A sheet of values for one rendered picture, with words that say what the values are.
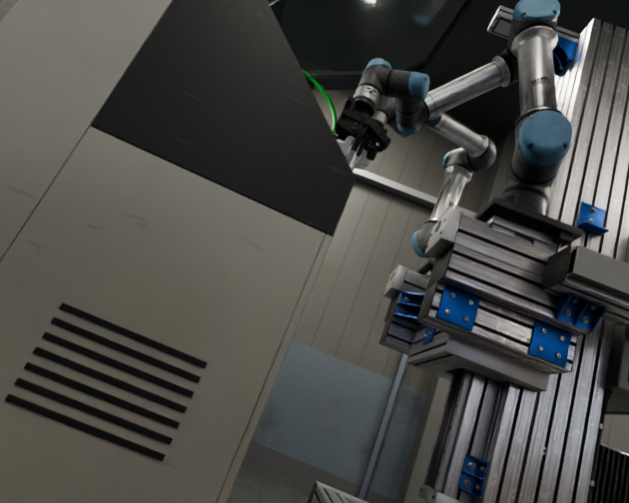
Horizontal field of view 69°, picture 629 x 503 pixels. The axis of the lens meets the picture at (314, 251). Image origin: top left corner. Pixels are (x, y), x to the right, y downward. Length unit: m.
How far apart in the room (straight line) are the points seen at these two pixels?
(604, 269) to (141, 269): 0.97
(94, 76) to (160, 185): 0.29
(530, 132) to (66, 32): 1.09
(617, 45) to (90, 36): 1.68
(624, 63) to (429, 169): 2.59
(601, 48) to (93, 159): 1.67
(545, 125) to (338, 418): 2.82
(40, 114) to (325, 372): 2.90
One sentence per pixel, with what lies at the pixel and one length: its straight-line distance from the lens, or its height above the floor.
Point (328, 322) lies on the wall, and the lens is 3.69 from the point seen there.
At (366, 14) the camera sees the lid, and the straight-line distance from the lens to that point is 1.81.
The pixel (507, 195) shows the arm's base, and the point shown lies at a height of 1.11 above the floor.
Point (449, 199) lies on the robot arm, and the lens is 1.96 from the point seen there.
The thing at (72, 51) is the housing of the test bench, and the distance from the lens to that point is 1.24.
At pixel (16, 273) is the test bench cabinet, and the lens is 1.05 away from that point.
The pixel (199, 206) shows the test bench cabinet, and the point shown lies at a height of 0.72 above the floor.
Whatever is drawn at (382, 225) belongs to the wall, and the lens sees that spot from 4.00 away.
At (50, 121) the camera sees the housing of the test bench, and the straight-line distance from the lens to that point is 1.15.
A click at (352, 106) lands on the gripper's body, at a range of 1.35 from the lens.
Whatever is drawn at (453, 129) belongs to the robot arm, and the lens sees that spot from 1.85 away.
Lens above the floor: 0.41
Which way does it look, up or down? 19 degrees up
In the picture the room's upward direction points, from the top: 22 degrees clockwise
